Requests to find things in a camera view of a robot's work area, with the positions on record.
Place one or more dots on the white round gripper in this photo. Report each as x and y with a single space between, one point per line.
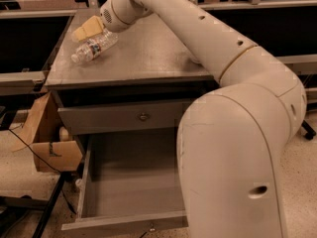
107 18

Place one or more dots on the clear plastic water bottle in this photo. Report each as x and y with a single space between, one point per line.
93 47

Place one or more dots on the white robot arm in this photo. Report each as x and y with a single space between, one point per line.
228 140

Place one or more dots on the grey wooden drawer cabinet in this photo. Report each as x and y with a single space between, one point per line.
149 63

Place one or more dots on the grey upper drawer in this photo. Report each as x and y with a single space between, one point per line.
123 116

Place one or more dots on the grey open middle drawer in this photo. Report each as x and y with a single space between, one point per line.
129 184

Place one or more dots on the brown cardboard box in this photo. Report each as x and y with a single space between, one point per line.
54 148

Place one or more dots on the black metal stand leg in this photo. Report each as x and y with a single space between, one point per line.
49 207

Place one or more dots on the black wheeled base leg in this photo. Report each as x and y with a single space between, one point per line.
310 132

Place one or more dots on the left grey table rail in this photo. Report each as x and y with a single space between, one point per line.
21 82

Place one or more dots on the grey table rail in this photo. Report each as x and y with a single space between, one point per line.
301 65
21 82

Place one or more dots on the right grey table rail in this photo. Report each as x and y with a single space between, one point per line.
301 65

